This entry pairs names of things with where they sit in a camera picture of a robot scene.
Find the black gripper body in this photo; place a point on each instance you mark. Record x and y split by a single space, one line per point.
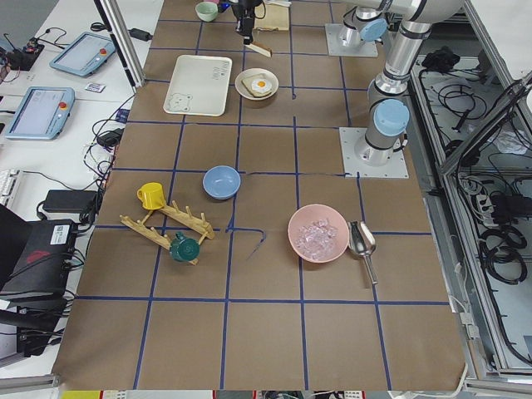
243 17

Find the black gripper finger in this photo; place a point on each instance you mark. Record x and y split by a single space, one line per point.
248 38

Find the bread slice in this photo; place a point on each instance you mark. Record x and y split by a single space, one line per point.
247 84
260 49

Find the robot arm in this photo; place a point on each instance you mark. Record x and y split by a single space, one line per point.
388 114
367 20

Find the cream round plate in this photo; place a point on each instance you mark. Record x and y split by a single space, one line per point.
250 72

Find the bread slice on plate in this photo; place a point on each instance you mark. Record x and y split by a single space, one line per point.
247 84

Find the wooden cutting board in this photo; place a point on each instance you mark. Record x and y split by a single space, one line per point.
272 16

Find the green bowl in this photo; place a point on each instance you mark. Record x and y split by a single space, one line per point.
207 11

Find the fried egg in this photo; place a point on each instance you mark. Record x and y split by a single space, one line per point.
261 86

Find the cream bear tray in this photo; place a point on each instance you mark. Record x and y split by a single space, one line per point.
199 86

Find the blue bowl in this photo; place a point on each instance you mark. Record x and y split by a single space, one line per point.
221 182

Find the upper teach pendant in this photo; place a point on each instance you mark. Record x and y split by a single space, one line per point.
84 55

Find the teach pendant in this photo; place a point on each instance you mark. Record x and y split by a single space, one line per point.
84 55
42 113

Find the yellow cup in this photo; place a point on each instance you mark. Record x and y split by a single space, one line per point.
151 195

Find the pink bowl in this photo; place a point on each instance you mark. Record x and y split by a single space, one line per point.
313 212

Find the ice cubes pile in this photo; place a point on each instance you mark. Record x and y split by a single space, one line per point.
317 240

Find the lower teach pendant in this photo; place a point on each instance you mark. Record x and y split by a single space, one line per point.
42 113

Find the dark green cup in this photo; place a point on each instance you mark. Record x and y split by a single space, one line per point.
183 248

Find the metal scoop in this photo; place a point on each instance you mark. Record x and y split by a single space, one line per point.
362 244

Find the black power adapter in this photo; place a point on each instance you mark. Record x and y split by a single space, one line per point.
69 201

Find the black computer box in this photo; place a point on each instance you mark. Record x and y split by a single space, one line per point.
34 257

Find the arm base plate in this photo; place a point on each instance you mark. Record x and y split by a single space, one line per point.
360 160
346 42

